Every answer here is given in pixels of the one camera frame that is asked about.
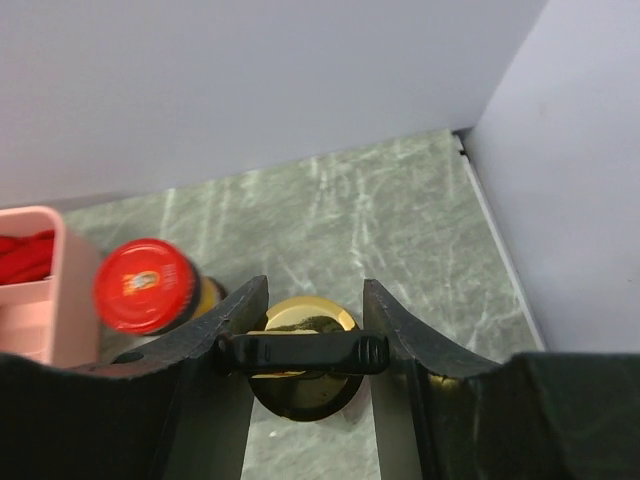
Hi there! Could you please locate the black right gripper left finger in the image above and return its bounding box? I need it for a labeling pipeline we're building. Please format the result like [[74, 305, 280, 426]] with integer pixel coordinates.
[[1, 276, 269, 479]]

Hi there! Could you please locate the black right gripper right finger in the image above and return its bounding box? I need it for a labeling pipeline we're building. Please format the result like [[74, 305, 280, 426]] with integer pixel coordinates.
[[363, 280, 639, 479]]

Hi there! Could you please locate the brass clamp wall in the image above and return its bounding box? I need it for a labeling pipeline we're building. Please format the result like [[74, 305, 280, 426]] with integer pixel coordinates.
[[214, 296, 390, 422]]

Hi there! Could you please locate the red lid sauce jar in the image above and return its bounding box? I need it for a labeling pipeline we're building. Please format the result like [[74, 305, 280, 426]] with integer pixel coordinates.
[[93, 238, 226, 336]]

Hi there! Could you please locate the pink divided tray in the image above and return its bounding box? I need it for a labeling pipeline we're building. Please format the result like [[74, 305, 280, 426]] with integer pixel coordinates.
[[1, 206, 101, 368]]

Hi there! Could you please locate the red sock top compartment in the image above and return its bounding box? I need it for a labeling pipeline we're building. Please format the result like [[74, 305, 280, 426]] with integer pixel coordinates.
[[0, 230, 55, 285]]

